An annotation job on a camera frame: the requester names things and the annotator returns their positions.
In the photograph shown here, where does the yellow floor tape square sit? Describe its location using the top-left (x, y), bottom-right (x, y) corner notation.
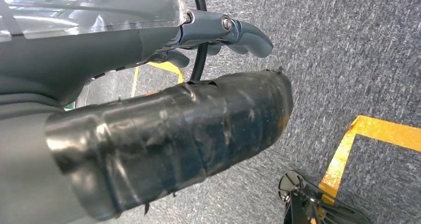
top-left (131, 62), bottom-right (185, 98)
top-left (317, 115), bottom-right (421, 205)

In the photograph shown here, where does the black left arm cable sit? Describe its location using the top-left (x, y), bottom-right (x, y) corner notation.
top-left (189, 0), bottom-right (209, 82)

